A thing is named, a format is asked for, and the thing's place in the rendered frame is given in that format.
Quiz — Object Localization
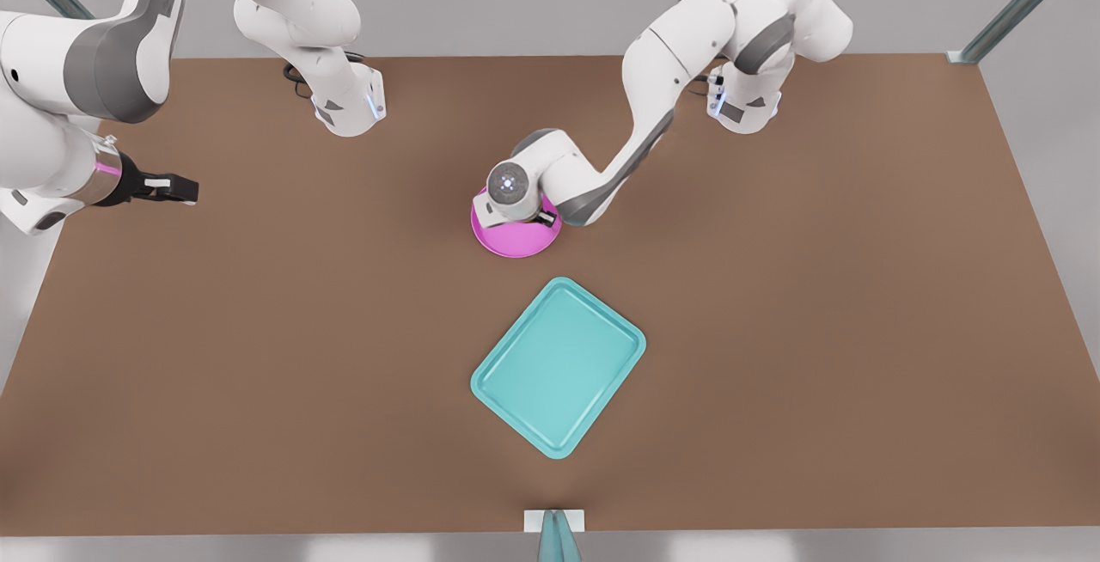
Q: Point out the pink round plate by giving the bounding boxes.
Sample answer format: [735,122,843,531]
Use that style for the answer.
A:
[470,186,564,259]

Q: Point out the teal rectangular tray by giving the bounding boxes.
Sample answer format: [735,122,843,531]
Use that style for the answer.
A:
[470,277,647,460]

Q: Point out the black cable loop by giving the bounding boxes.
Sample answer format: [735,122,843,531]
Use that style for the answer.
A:
[686,53,733,101]
[283,50,368,101]

